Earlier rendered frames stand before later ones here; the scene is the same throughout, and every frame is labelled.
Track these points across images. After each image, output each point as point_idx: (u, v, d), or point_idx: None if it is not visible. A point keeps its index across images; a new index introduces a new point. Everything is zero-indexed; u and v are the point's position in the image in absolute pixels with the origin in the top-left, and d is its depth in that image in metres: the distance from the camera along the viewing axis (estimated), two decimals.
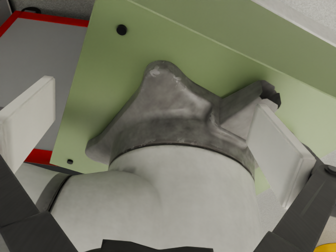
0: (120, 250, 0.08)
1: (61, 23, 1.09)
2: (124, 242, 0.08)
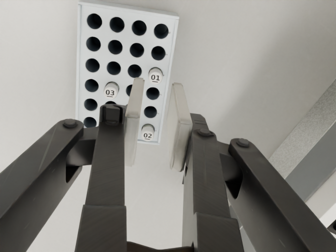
0: (120, 250, 0.08)
1: None
2: (124, 242, 0.08)
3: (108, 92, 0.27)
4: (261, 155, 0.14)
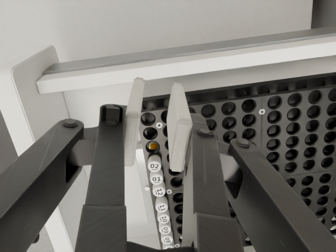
0: (120, 250, 0.08)
1: None
2: (124, 242, 0.08)
3: None
4: (261, 155, 0.14)
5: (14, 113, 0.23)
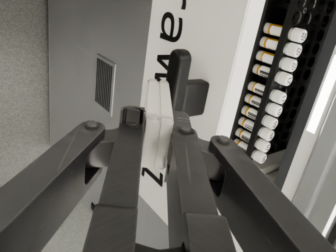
0: (120, 250, 0.08)
1: None
2: (124, 242, 0.08)
3: (303, 35, 0.28)
4: (242, 151, 0.14)
5: None
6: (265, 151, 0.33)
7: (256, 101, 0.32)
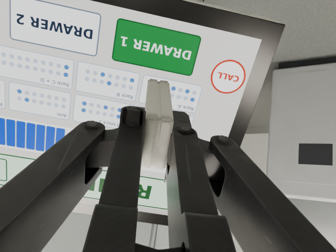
0: (120, 250, 0.08)
1: None
2: (124, 242, 0.08)
3: None
4: (242, 151, 0.14)
5: None
6: None
7: None
